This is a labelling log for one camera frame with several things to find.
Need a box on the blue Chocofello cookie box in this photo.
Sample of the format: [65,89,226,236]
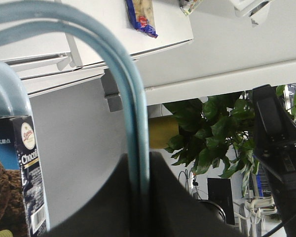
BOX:
[0,116,47,237]

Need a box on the light blue plastic basket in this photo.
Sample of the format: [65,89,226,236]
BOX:
[0,1,150,233]

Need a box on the gold plant pot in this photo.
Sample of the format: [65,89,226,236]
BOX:
[148,115,179,149]

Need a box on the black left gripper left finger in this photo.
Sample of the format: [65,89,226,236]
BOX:
[45,152,241,237]

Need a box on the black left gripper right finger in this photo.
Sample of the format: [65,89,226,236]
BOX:
[253,85,296,183]

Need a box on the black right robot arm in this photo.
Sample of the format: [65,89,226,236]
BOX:
[253,85,296,237]

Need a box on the potted green plant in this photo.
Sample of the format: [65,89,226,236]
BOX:
[164,85,296,193]

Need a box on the blue snack bag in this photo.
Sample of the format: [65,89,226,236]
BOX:
[125,0,158,38]

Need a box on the white supermarket shelf unit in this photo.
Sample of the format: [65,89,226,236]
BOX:
[0,0,296,107]

